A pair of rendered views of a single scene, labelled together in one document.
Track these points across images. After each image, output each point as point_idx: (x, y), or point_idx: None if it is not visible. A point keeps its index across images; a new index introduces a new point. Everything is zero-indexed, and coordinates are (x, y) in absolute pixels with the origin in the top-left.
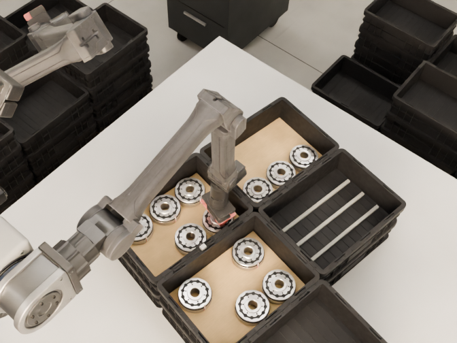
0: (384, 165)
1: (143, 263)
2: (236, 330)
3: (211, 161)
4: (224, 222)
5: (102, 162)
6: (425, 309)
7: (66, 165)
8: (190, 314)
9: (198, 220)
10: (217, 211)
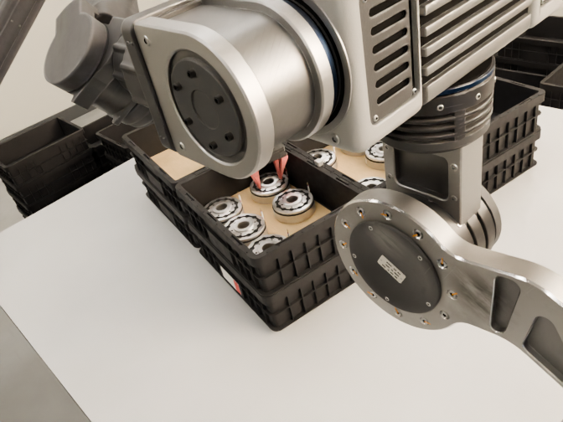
0: None
1: (340, 206)
2: None
3: (193, 172)
4: (279, 171)
5: (117, 365)
6: None
7: (101, 419)
8: None
9: (266, 207)
10: (275, 148)
